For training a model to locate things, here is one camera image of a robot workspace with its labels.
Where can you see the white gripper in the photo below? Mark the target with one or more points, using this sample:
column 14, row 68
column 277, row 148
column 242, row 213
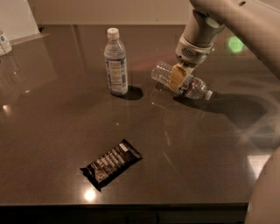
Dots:
column 192, row 52

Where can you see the red label water bottle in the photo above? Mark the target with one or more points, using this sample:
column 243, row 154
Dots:
column 193, row 87

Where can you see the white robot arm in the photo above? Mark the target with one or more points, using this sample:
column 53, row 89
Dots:
column 257, row 25

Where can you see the upright blue label water bottle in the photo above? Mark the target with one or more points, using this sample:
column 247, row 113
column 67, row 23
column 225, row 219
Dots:
column 116, row 63

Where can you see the black snack bar wrapper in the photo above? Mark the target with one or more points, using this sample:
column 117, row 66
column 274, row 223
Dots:
column 110, row 165

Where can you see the white container at left edge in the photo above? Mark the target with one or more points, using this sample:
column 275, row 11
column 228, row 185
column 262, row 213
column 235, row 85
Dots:
column 5, row 45

